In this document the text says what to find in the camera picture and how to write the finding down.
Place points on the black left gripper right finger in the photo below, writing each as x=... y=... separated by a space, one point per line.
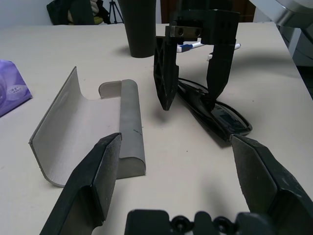
x=264 y=186

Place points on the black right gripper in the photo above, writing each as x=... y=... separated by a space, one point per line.
x=217 y=27

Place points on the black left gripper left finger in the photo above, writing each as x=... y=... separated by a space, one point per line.
x=85 y=186

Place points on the white marker blue cap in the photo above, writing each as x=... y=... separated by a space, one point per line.
x=188 y=47

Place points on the black sunglasses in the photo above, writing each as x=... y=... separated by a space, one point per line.
x=220 y=117

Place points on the grey glasses case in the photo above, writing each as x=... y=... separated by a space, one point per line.
x=80 y=127

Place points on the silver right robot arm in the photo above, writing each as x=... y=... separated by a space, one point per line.
x=293 y=12

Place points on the black pen cup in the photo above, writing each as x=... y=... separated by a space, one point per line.
x=141 y=29

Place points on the black tripod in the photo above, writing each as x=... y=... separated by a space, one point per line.
x=115 y=12

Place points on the yellow-green stool seat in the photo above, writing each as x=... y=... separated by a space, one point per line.
x=98 y=20

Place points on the purple tissue pack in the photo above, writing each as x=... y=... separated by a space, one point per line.
x=12 y=85

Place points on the black jacket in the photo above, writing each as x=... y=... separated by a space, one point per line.
x=80 y=12

